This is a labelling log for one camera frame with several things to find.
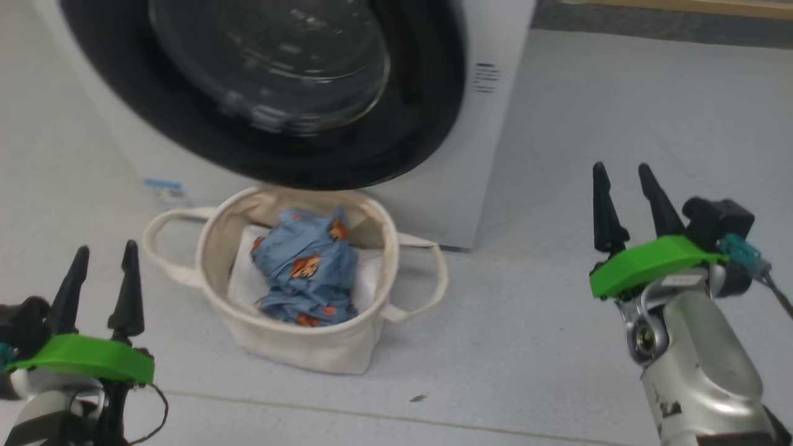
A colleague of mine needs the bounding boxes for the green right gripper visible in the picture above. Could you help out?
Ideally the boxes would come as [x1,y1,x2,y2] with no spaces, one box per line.
[589,162,729,300]

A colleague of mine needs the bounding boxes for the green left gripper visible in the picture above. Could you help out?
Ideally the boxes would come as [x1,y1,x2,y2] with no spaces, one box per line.
[6,240,156,386]

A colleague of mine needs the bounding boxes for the blue owl-print garment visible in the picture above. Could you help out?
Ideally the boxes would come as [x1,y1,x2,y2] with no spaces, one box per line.
[250,207,362,328]

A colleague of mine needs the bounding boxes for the black washing machine door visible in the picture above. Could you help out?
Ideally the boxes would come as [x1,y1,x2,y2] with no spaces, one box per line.
[59,0,467,191]

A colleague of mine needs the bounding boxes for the white front-load washing machine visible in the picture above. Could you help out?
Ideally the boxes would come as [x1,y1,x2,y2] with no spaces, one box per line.
[34,0,537,251]

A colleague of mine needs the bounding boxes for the cream canvas laundry basket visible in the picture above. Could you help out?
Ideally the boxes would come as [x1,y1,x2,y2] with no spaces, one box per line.
[141,186,449,376]

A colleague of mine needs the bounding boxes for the blue energy label sticker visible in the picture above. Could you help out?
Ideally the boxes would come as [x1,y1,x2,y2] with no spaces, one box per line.
[143,178,188,209]

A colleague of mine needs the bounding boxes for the small printed text label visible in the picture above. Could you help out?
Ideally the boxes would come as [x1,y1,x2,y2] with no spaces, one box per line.
[473,61,500,94]

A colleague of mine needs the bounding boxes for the teal cable connector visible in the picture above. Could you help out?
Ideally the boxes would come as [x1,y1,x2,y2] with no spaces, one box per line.
[719,234,773,278]

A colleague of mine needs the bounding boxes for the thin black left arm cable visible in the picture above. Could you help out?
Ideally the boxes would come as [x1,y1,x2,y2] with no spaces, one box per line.
[124,383,170,446]

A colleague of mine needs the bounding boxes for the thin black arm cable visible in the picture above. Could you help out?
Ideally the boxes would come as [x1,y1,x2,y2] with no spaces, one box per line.
[124,383,170,446]
[761,273,793,320]

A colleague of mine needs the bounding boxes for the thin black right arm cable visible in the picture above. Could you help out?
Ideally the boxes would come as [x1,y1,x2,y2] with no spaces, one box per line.
[761,273,793,320]

